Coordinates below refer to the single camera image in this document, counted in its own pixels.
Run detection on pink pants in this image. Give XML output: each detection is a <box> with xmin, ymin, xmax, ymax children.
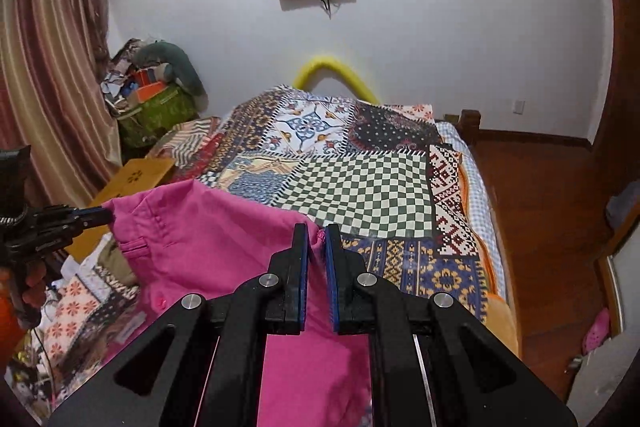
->
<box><xmin>102</xmin><ymin>179</ymin><xmax>373</xmax><ymax>427</ymax></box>

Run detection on yellow foam tube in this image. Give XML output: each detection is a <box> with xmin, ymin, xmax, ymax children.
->
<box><xmin>292</xmin><ymin>55</ymin><xmax>382</xmax><ymax>104</ymax></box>

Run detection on orange box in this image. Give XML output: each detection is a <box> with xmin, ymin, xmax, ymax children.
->
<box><xmin>125</xmin><ymin>78</ymin><xmax>169</xmax><ymax>106</ymax></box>

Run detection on olive garment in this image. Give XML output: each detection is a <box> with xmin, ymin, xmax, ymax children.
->
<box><xmin>96</xmin><ymin>234</ymin><xmax>142</xmax><ymax>289</ymax></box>

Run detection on wooden bed post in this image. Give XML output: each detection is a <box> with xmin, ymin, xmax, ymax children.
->
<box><xmin>459</xmin><ymin>109</ymin><xmax>484</xmax><ymax>144</ymax></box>

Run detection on person's left forearm orange sleeve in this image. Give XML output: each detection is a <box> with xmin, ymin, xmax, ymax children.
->
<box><xmin>0</xmin><ymin>284</ymin><xmax>27</xmax><ymax>360</ymax></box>

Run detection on striped brown curtain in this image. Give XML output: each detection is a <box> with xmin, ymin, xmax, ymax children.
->
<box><xmin>0</xmin><ymin>0</ymin><xmax>124</xmax><ymax>210</ymax></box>

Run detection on person's left hand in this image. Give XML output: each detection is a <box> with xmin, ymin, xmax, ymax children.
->
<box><xmin>20</xmin><ymin>263</ymin><xmax>50</xmax><ymax>309</ymax></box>

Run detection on patchwork printed blanket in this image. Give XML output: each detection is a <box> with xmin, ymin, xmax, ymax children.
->
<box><xmin>30</xmin><ymin>84</ymin><xmax>503</xmax><ymax>408</ymax></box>

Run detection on grey-green pillow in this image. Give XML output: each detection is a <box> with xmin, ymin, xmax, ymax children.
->
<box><xmin>134</xmin><ymin>40</ymin><xmax>207</xmax><ymax>102</ymax></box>

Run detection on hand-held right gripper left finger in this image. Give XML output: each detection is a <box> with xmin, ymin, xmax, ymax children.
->
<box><xmin>47</xmin><ymin>223</ymin><xmax>309</xmax><ymax>427</ymax></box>

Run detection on green printed bag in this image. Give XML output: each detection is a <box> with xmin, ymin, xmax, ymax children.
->
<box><xmin>117</xmin><ymin>84</ymin><xmax>199</xmax><ymax>148</ymax></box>

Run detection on pile of mixed clothes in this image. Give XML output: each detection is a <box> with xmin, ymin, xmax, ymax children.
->
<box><xmin>99</xmin><ymin>38</ymin><xmax>147</xmax><ymax>118</ymax></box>

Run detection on blue checked bed sheet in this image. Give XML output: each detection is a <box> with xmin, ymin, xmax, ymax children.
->
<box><xmin>434</xmin><ymin>121</ymin><xmax>503</xmax><ymax>295</ymax></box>

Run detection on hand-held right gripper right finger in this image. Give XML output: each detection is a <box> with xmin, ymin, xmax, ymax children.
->
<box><xmin>324</xmin><ymin>223</ymin><xmax>578</xmax><ymax>427</ymax></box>

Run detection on pink shoe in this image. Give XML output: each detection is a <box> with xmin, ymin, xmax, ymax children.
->
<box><xmin>581</xmin><ymin>307</ymin><xmax>612</xmax><ymax>354</ymax></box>

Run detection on white cabinet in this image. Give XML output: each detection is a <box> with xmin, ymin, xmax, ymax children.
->
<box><xmin>565</xmin><ymin>187</ymin><xmax>640</xmax><ymax>418</ymax></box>

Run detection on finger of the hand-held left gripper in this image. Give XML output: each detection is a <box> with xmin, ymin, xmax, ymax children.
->
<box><xmin>57</xmin><ymin>218</ymin><xmax>114</xmax><ymax>239</ymax></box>
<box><xmin>45</xmin><ymin>204</ymin><xmax>114</xmax><ymax>224</ymax></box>

